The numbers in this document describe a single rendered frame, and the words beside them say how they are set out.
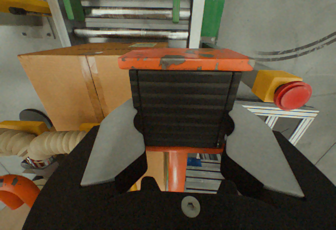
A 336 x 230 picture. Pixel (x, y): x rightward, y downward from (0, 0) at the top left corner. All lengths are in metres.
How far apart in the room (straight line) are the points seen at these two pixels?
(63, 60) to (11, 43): 1.57
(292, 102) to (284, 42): 1.24
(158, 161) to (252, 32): 1.27
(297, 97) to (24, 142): 0.54
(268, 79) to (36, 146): 0.50
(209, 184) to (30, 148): 0.71
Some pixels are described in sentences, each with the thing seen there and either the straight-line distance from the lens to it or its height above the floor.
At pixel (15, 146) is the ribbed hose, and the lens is 0.35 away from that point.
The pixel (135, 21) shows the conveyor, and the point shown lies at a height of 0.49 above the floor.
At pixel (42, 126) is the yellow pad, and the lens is 0.42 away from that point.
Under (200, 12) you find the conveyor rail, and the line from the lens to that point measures 0.73.
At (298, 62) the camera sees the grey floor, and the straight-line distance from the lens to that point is 1.75.
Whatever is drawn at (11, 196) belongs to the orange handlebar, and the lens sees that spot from 0.37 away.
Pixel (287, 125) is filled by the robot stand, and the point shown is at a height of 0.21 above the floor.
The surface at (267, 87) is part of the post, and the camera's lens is 0.42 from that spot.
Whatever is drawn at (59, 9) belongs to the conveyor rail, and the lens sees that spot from 0.90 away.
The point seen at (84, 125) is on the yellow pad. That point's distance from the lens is 0.35.
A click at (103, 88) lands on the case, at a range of 0.45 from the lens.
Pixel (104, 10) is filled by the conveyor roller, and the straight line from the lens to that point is 0.84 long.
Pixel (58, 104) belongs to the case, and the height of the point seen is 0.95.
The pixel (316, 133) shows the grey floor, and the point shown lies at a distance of 2.42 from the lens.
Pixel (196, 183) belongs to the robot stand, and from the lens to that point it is 0.80.
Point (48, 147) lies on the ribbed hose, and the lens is 0.31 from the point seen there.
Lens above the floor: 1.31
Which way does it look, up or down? 61 degrees down
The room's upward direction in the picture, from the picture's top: 174 degrees counter-clockwise
